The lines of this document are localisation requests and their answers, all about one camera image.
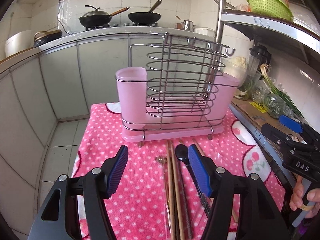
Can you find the small steel kettle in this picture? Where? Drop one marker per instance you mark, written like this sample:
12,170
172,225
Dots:
186,25

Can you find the metal wire utensil rack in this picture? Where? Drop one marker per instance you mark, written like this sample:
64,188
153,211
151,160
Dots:
177,68

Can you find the dark patterned chopstick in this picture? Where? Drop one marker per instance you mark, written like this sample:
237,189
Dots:
185,206

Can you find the black blender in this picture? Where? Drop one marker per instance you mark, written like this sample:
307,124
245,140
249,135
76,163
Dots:
258,55

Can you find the clear plastic bowl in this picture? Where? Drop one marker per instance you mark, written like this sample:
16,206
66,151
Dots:
239,68

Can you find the white rice cooker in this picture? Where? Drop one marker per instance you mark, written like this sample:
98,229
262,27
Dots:
18,42

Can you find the black frying pan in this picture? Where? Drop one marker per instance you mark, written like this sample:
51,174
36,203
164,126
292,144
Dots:
148,17

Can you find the black plastic spoon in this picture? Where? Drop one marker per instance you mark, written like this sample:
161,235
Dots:
181,152

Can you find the green onions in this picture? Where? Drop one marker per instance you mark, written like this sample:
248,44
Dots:
275,90

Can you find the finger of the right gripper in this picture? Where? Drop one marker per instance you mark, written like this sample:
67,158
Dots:
309,135
277,136

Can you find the pink plastic drip tray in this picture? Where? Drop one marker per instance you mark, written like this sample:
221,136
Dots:
170,124

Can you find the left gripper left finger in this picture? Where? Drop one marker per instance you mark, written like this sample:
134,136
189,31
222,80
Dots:
58,217

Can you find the gas stove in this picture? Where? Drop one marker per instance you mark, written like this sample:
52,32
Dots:
113,25

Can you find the green plastic colander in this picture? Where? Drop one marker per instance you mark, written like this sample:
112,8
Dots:
272,8

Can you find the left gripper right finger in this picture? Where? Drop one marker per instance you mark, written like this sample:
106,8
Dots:
259,216

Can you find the pink polka dot cloth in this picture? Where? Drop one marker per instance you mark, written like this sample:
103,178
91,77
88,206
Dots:
137,209

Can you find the small metal spoon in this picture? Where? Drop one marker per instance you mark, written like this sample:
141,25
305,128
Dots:
162,161

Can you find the black induction cooker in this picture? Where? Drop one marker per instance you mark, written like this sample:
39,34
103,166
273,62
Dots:
43,37

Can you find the metal shelf board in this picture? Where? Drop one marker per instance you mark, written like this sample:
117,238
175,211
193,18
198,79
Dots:
277,33

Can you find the steel shelf pole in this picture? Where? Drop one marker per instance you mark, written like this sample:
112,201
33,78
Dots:
216,58

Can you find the pink plastic cup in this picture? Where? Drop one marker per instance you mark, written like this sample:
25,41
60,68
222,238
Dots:
222,93
131,86

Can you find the cardboard box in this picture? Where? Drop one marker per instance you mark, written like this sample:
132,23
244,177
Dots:
255,115

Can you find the black wok with lid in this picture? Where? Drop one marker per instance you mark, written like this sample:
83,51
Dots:
98,18

